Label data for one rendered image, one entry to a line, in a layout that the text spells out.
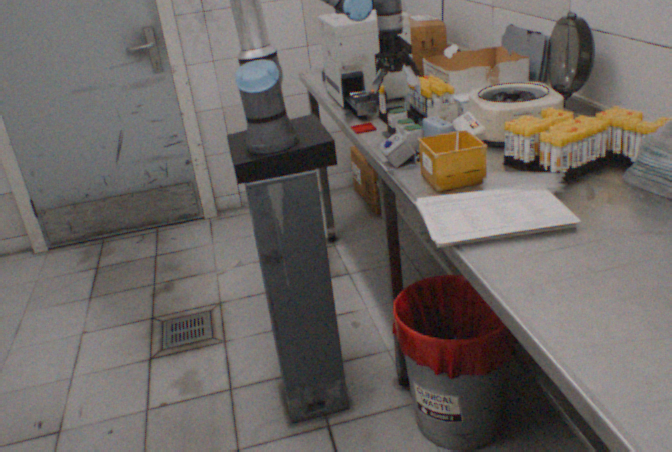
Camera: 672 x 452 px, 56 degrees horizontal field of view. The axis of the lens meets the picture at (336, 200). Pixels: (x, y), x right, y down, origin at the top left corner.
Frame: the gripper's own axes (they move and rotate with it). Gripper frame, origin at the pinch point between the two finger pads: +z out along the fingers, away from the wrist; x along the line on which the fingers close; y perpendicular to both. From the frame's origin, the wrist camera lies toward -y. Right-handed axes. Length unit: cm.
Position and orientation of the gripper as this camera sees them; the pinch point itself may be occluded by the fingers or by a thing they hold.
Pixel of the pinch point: (398, 93)
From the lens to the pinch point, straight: 198.6
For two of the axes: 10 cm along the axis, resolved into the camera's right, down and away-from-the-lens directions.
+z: 1.1, 9.0, 4.1
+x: 8.8, 1.0, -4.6
